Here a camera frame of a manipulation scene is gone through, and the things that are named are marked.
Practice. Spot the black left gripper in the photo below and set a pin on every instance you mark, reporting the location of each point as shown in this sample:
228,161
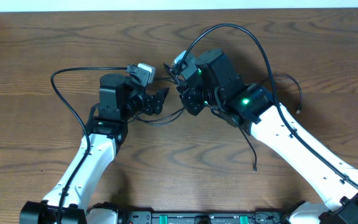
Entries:
148,103

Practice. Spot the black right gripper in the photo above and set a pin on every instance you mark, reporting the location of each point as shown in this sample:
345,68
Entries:
186,96

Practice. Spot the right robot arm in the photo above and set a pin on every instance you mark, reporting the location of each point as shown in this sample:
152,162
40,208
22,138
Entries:
211,80

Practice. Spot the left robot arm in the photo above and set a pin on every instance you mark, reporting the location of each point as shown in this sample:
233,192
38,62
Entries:
120,98

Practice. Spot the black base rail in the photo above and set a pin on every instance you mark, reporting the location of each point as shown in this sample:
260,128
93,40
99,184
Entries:
204,217

